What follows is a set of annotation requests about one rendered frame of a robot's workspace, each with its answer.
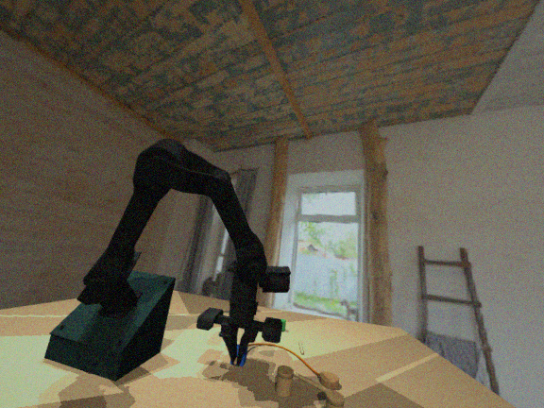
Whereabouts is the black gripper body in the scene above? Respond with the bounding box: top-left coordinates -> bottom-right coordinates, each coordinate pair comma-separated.
196,291 -> 282,344

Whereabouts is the blue block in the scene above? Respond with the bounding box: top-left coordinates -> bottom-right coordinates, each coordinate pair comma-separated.
236,344 -> 248,366

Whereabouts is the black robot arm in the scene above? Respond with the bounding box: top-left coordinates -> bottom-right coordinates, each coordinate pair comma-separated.
77,138 -> 291,319

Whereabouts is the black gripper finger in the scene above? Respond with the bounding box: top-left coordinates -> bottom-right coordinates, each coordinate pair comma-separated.
237,332 -> 258,365
219,328 -> 239,364

